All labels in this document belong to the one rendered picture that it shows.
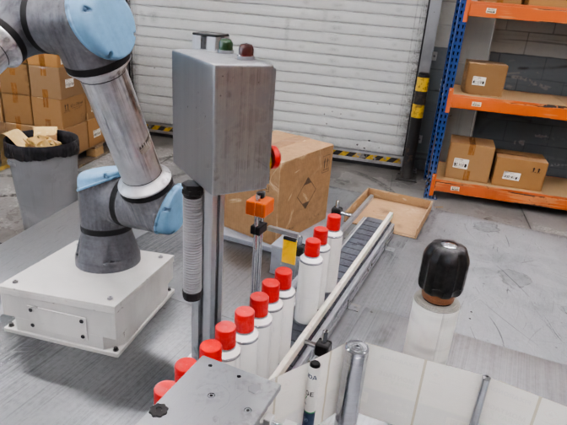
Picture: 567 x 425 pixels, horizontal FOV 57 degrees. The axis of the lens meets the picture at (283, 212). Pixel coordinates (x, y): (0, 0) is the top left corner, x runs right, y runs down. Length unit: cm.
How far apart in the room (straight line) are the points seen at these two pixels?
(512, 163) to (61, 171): 348
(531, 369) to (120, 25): 104
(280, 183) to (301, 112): 388
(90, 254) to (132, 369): 29
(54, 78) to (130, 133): 361
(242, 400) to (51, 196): 304
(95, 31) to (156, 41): 489
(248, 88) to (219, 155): 10
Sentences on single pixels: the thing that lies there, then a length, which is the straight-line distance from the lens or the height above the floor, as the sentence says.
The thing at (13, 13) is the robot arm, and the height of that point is 151.
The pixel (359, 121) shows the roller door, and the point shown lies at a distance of 530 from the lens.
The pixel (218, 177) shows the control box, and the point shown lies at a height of 131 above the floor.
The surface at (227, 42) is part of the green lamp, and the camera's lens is 85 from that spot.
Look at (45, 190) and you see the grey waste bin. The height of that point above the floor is 33.
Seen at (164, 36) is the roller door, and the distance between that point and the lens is 576.
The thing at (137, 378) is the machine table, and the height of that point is 83.
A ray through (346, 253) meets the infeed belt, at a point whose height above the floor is 88.
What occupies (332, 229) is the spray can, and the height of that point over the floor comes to 106.
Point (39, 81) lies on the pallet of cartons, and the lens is 471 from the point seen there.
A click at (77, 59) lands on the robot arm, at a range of 96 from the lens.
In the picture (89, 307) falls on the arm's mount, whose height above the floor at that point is 94.
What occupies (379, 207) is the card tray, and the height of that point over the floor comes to 83.
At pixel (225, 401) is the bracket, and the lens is 62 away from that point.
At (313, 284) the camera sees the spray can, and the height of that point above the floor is 99.
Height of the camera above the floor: 157
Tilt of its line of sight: 23 degrees down
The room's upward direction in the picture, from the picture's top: 4 degrees clockwise
